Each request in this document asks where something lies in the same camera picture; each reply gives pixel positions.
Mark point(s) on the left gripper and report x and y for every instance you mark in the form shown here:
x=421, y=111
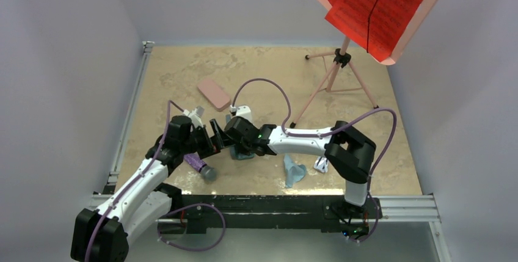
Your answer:
x=214, y=143

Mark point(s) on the teal glasses case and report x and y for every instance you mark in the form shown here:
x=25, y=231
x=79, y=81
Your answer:
x=236, y=155

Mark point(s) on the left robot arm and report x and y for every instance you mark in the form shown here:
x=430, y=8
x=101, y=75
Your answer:
x=107, y=232

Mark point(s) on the aluminium frame rail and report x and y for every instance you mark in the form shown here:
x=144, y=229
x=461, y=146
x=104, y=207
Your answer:
x=394, y=209

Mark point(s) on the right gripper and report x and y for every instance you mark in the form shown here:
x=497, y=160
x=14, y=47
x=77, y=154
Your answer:
x=237, y=145

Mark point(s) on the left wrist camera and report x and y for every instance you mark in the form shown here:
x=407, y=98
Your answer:
x=195, y=115

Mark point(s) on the purple microphone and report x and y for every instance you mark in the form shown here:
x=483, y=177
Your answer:
x=207, y=172

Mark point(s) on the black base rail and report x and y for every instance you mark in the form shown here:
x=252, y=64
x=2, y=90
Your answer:
x=326, y=213

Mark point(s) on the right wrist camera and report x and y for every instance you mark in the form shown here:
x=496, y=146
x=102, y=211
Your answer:
x=241, y=111

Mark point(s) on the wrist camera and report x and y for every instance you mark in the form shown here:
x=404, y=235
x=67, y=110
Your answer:
x=195, y=115
x=241, y=111

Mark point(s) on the pink glasses case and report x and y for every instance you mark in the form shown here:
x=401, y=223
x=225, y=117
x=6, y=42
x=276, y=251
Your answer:
x=213, y=92

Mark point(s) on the white folded glasses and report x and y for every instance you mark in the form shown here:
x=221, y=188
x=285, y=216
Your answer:
x=321, y=165

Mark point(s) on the crumpled blue cleaning cloth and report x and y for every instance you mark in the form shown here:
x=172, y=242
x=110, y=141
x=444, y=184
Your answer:
x=293, y=172

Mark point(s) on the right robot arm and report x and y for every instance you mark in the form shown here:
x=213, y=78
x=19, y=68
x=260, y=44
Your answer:
x=349, y=151

